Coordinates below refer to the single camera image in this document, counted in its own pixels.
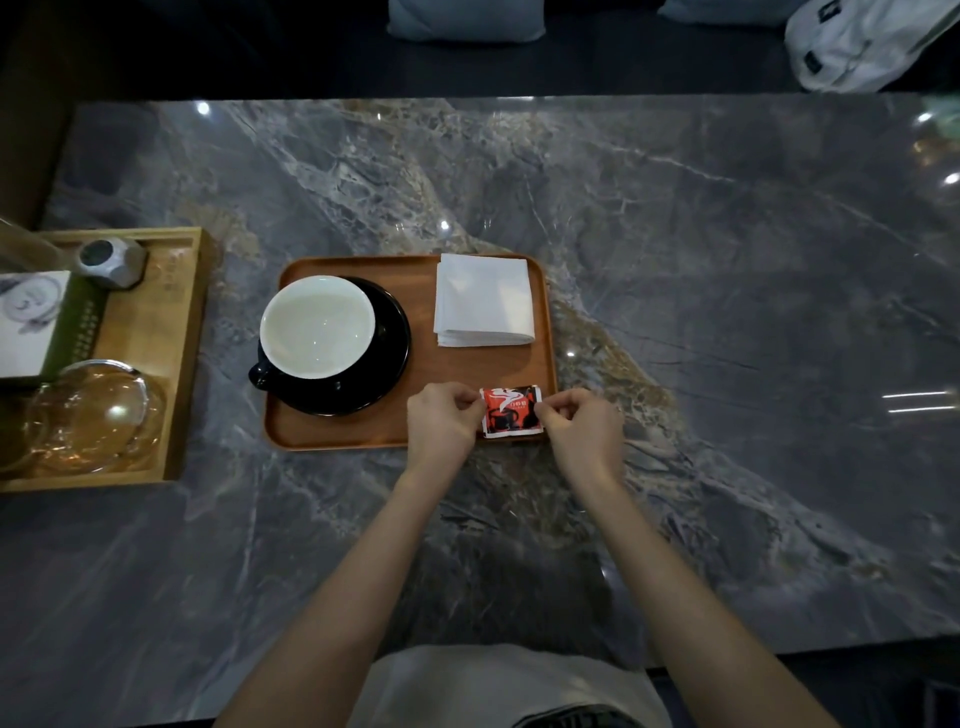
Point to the person's right forearm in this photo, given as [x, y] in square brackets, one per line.
[690, 615]

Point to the folded white napkin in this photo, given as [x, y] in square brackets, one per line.
[484, 300]

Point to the person's beige shorts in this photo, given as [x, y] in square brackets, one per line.
[510, 686]

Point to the white bag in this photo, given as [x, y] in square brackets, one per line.
[855, 41]

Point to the black cup with white interior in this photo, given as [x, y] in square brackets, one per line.
[315, 334]

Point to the white and green box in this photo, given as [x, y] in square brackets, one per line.
[34, 322]

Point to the person's left forearm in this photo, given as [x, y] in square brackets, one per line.
[341, 600]

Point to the person's left thumb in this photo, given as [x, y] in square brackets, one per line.
[466, 410]

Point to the silver faceted device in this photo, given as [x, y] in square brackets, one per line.
[111, 261]

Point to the person's right hand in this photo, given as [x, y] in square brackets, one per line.
[589, 435]

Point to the brown wooden serving tray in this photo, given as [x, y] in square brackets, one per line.
[420, 360]

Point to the clear glass ashtray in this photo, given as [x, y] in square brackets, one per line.
[94, 416]

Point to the person's left hand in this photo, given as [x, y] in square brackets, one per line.
[439, 430]

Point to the light bamboo tray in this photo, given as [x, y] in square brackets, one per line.
[161, 322]

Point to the black saucer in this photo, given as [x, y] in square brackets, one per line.
[382, 352]

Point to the person's right thumb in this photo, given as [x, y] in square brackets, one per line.
[549, 420]

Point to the grey cushion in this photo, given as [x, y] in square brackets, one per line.
[465, 16]

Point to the red coffee sachet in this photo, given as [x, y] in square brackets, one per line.
[511, 412]

